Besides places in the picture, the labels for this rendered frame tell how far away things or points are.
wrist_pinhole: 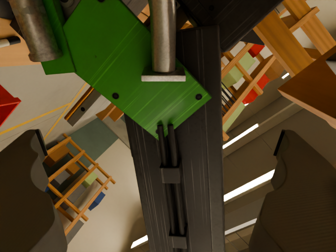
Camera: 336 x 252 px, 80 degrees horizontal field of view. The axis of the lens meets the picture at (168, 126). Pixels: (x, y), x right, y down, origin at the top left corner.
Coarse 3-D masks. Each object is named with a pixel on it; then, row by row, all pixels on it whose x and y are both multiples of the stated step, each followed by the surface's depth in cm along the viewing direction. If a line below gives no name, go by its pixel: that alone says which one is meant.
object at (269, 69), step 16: (256, 48) 345; (240, 64) 325; (272, 64) 356; (224, 80) 332; (256, 80) 322; (240, 96) 304; (256, 96) 329; (224, 112) 288; (240, 112) 312; (224, 128) 296
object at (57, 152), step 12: (60, 144) 581; (72, 144) 621; (48, 156) 552; (60, 156) 572; (72, 156) 642; (60, 168) 539; (72, 168) 576; (84, 168) 650; (60, 180) 526; (84, 180) 580; (96, 180) 658; (108, 180) 626; (72, 192) 533; (96, 192) 572; (60, 204) 527; (72, 204) 510; (96, 204) 562; (84, 216) 513; (72, 228) 480
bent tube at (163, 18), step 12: (156, 0) 21; (168, 0) 21; (156, 12) 22; (168, 12) 22; (156, 24) 22; (168, 24) 22; (156, 36) 23; (168, 36) 23; (156, 48) 24; (168, 48) 24; (156, 60) 24; (168, 60) 24; (144, 72) 25; (156, 72) 25; (168, 72) 25; (180, 72) 26
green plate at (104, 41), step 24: (96, 0) 24; (120, 0) 24; (72, 24) 25; (96, 24) 25; (120, 24) 25; (144, 24) 26; (72, 48) 27; (96, 48) 27; (120, 48) 27; (144, 48) 27; (96, 72) 28; (120, 72) 28; (120, 96) 30; (144, 96) 30; (168, 96) 30; (192, 96) 30; (144, 120) 32; (168, 120) 32
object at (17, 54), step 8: (0, 24) 40; (8, 24) 41; (0, 32) 41; (8, 32) 43; (16, 32) 45; (24, 40) 48; (0, 48) 45; (8, 48) 46; (16, 48) 48; (24, 48) 50; (0, 56) 47; (8, 56) 49; (16, 56) 51; (24, 56) 53; (0, 64) 49; (8, 64) 51; (16, 64) 53; (24, 64) 55; (32, 64) 58
